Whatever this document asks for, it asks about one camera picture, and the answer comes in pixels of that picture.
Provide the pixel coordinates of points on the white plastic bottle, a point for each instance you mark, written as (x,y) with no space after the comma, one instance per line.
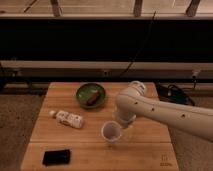
(69,119)

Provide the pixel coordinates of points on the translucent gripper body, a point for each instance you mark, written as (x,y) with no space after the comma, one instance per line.
(127,130)

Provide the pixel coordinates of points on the brown food piece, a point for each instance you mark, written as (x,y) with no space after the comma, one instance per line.
(93,98)

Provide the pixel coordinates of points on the green bowl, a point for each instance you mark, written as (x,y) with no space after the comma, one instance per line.
(85,91)

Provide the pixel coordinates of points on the black smartphone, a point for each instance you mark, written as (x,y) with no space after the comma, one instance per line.
(56,157)

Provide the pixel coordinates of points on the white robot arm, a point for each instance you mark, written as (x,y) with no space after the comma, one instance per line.
(132,102)

